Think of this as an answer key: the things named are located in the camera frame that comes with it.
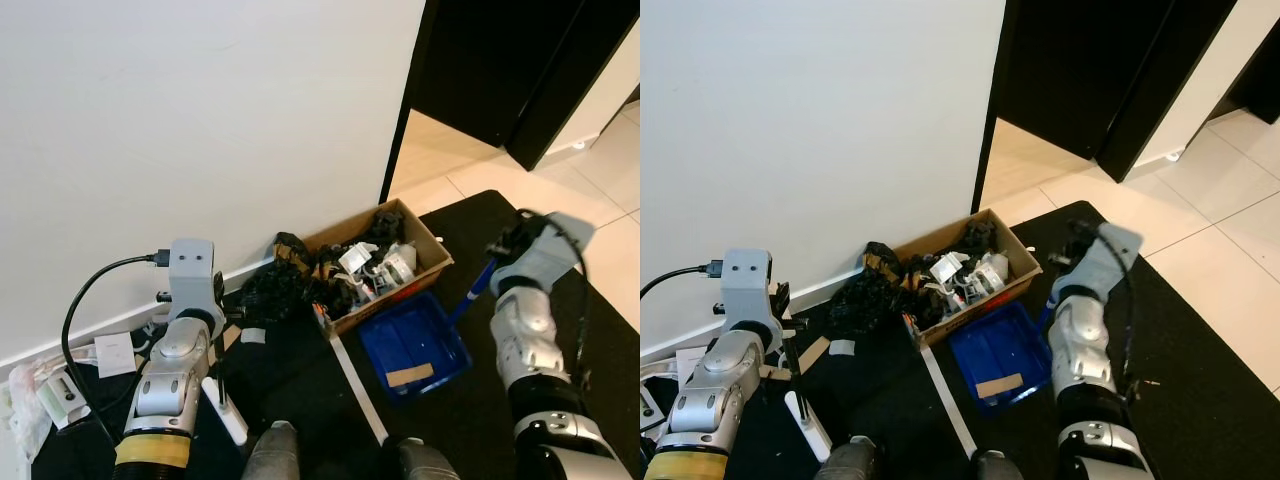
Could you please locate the blue plastic dustpan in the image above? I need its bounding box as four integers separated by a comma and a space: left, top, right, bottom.
947, 274, 1063, 415
356, 258, 499, 402

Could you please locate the long white floor strip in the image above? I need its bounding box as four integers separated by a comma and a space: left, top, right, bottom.
919, 344, 980, 460
329, 334, 390, 447

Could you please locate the black floor mat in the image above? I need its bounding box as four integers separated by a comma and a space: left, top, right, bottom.
28, 189, 641, 480
744, 200, 1280, 480

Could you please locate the brown cardboard box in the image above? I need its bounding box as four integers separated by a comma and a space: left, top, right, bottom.
299, 198, 455, 337
889, 208, 1045, 349

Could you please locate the black plastic bag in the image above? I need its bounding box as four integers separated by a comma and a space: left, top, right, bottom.
236, 231, 333, 327
827, 241, 923, 338

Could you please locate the white paper sheet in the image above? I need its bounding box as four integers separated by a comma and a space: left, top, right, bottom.
94, 331, 139, 379
674, 346, 714, 387

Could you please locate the flat light wood piece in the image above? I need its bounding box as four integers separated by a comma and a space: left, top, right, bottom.
974, 372, 1026, 400
384, 362, 436, 390

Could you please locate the grey robot left leg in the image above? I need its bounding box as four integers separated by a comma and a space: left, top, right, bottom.
242, 420, 302, 480
814, 436, 882, 480

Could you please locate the grey robot leg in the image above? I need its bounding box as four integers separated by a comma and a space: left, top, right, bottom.
242, 420, 302, 480
394, 437, 462, 480
814, 436, 882, 480
974, 450, 1024, 480

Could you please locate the black door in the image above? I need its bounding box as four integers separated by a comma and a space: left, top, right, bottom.
408, 0, 641, 172
994, 0, 1241, 184

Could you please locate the grey robot right leg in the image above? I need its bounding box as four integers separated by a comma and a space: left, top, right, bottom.
394, 437, 462, 480
974, 450, 1024, 480

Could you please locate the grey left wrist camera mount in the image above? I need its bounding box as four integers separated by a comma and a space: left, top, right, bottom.
167, 238, 224, 317
719, 248, 778, 333

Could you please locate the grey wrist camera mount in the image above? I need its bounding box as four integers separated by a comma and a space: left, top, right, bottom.
167, 238, 224, 317
500, 211, 597, 293
719, 248, 778, 333
1060, 221, 1145, 303

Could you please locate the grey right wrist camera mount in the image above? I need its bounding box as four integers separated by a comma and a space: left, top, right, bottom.
1060, 221, 1145, 303
500, 211, 597, 293

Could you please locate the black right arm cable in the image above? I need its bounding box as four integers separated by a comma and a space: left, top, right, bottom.
1073, 219, 1143, 403
518, 209, 593, 389

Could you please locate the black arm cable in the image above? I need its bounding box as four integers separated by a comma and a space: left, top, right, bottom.
640, 261, 724, 300
518, 209, 593, 389
61, 251, 172, 447
1073, 219, 1143, 403

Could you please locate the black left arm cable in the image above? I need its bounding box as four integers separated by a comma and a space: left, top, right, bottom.
61, 251, 172, 447
640, 261, 724, 300

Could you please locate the black door frame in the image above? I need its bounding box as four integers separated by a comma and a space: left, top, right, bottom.
971, 0, 1021, 216
379, 0, 443, 207

